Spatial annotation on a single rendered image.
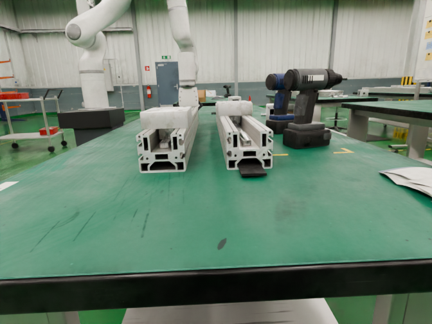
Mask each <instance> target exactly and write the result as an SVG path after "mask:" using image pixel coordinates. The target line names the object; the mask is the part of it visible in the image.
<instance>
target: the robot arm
mask: <svg viewBox="0 0 432 324"><path fill-rule="evenodd" d="M131 1H132V0H103V1H102V2H101V3H99V4H98V5H97V6H95V7H94V8H92V9H90V10H88V11H86V12H84V13H82V14H80V15H78V16H77V17H75V18H74V19H72V20H71V21H70V22H69V23H68V24H67V26H66V37H67V39H68V41H69V42H70V43H72V44H73V45H74V46H77V47H79V48H83V49H84V52H83V55H82V58H81V59H80V60H79V62H78V71H79V75H80V83H81V87H82V94H83V99H84V101H83V102H82V107H85V109H78V111H102V110H110V109H116V107H109V101H108V96H107V88H106V83H105V75H104V67H103V61H104V56H105V52H106V40H105V37H104V35H103V33H102V32H101V30H103V29H104V28H106V27H108V26H110V25H112V24H113V23H115V22H116V21H117V20H118V19H119V18H120V17H121V16H122V15H123V14H124V13H125V12H126V11H127V10H128V9H129V6H130V5H131ZM166 2H167V6H168V14H169V18H170V25H171V29H172V35H173V38H174V40H175V42H176V43H177V45H178V46H179V49H180V50H181V52H180V53H178V54H177V57H178V68H179V85H180V86H182V87H180V88H179V101H178V102H177V103H176V105H175V107H178V105H179V106H180V107H189V106H191V107H197V106H198V105H200V106H199V107H198V110H199V109H200V108H201V107H202V106H203V104H202V103H201V102H200V101H199V99H198V92H197V88H196V87H195V86H194V85H195V84H196V83H197V81H195V76H196V74H197V73H198V70H199V63H198V58H197V51H196V47H195V44H194V41H193V39H192V36H191V33H190V26H189V21H188V12H187V7H186V0H166Z"/></svg>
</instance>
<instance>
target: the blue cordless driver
mask: <svg viewBox="0 0 432 324"><path fill-rule="evenodd" d="M284 75H285V73H273V74H269V75H268V76H267V78H266V80H265V85H266V87H267V89H268V90H272V91H278V92H277V93H275V98H274V105H273V108H274V113H273V114H272V115H269V120H266V121H265V126H266V127H268V128H270V129H271V130H272V131H273V134H283V131H284V129H288V123H293V121H294V114H287V111H288V106H289V100H290V99H291V95H292V92H291V91H288V90H286V88H285V87H284Z"/></svg>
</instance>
